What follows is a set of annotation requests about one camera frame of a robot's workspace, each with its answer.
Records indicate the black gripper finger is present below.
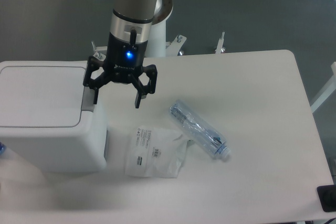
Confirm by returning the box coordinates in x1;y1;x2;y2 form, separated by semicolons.
82;56;113;105
128;65;158;109

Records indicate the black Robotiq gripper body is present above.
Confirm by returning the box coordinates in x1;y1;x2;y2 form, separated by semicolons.
103;33;148;84

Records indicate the grey lid push button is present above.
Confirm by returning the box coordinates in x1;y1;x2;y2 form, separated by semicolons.
81;87;95;112

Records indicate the white trash can lid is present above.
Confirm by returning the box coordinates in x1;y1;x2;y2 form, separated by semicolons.
1;66;85;127

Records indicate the white plastic trash can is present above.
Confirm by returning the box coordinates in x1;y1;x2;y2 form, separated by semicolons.
1;61;108;173

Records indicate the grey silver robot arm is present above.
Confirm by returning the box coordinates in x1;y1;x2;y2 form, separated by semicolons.
83;0;158;108

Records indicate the white crumpled plastic bag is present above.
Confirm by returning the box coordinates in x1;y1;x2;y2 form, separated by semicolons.
124;125;190;178

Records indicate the clear crushed plastic bottle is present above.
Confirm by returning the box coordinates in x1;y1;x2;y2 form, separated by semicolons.
169;100;230;161

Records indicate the black device at table edge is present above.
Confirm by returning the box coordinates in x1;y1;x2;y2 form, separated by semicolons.
317;185;335;212

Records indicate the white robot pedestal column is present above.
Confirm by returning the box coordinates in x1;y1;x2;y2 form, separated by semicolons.
145;21;166;58

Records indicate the white metal base frame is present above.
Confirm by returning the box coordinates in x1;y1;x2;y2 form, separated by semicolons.
91;31;226;60

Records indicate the white frame bar right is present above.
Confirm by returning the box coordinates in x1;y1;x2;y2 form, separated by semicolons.
310;62;335;113

